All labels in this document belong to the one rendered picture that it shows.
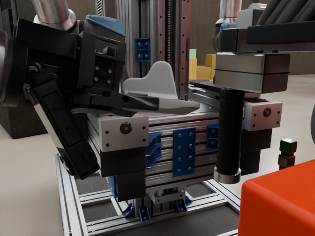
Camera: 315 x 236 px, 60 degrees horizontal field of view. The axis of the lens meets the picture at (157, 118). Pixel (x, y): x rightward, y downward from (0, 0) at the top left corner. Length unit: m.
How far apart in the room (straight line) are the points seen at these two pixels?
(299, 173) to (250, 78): 0.21
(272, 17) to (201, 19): 8.28
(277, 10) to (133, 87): 0.18
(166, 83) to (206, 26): 8.40
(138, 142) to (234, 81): 0.44
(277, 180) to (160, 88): 0.18
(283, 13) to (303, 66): 11.16
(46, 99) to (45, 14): 0.54
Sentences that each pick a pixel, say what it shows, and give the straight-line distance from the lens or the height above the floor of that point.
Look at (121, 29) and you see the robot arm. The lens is 0.88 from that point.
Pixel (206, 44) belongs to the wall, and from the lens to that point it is 8.68.
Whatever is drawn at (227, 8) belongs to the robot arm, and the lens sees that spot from 1.23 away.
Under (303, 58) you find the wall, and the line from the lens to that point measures 11.46.
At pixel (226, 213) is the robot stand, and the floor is 0.21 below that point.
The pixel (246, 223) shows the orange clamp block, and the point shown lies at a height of 0.86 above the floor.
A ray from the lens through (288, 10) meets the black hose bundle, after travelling 0.33.
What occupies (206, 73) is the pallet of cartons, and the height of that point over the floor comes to 0.31.
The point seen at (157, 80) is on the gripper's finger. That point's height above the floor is 0.92.
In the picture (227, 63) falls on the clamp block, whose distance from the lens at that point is 0.40.
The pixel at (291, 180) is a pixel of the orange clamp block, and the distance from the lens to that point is 0.17.
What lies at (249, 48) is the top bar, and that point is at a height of 0.96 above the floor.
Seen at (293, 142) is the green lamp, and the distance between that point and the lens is 0.99.
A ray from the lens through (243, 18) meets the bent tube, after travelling 0.39.
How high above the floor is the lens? 0.96
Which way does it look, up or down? 14 degrees down
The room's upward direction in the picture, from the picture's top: straight up
